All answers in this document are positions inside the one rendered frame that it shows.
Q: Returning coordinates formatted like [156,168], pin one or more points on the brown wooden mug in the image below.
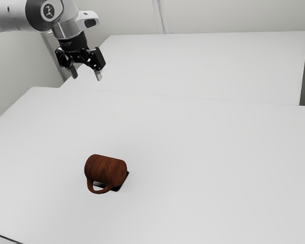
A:
[105,171]

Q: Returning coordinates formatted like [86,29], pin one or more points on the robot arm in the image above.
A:
[20,15]

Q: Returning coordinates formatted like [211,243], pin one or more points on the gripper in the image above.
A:
[72,43]

